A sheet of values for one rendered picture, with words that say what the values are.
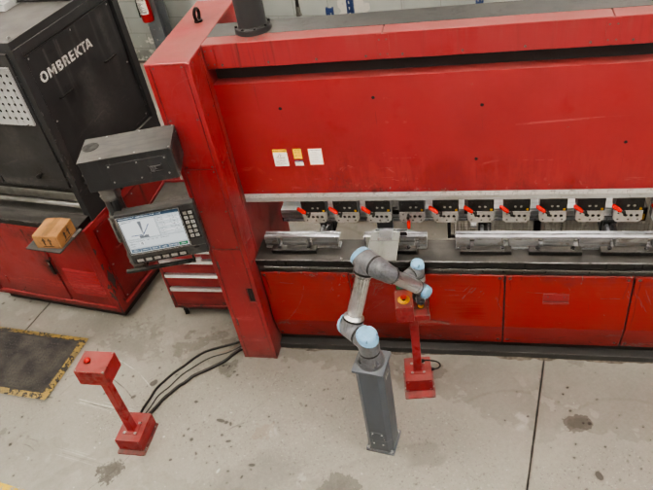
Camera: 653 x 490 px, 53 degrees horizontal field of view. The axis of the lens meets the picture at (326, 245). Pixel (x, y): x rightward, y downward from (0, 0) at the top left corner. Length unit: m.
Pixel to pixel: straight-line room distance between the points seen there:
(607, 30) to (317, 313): 2.48
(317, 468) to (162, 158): 2.08
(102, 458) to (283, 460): 1.22
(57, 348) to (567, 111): 4.07
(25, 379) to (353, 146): 3.14
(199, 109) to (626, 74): 2.13
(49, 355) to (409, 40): 3.68
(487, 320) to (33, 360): 3.44
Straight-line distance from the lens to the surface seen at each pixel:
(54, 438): 5.05
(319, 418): 4.46
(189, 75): 3.52
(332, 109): 3.64
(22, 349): 5.79
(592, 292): 4.27
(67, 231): 4.86
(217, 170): 3.79
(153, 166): 3.59
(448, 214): 3.95
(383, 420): 3.97
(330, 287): 4.33
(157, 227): 3.80
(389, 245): 4.01
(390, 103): 3.57
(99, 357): 4.20
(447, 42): 3.39
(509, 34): 3.38
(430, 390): 4.50
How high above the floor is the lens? 3.61
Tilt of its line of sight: 40 degrees down
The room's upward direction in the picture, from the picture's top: 11 degrees counter-clockwise
